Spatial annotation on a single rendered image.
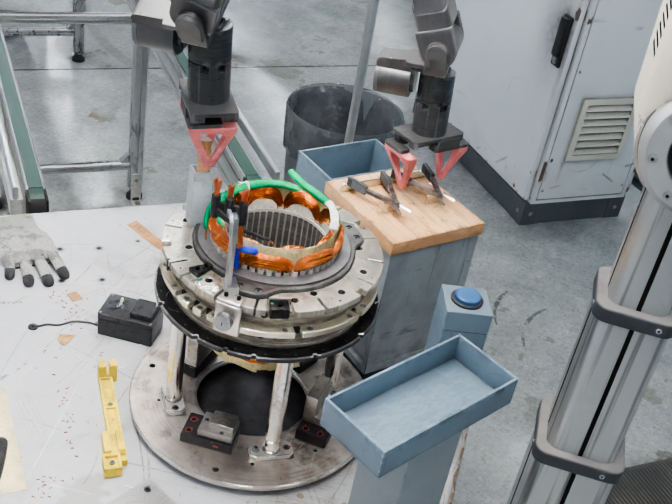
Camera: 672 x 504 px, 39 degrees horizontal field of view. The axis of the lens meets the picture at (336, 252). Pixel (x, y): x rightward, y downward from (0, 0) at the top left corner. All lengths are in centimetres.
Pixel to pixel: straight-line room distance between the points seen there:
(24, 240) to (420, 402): 90
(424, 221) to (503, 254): 205
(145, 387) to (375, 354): 39
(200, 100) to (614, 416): 71
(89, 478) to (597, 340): 74
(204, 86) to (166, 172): 246
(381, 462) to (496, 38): 291
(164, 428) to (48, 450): 17
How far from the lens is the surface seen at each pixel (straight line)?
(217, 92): 129
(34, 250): 186
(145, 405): 154
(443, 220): 159
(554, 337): 327
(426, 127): 157
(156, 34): 128
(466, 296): 145
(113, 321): 167
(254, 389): 161
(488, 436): 281
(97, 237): 194
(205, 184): 137
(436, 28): 149
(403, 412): 126
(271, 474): 145
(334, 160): 176
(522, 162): 376
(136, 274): 184
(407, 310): 162
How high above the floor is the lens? 186
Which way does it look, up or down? 33 degrees down
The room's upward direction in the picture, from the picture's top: 11 degrees clockwise
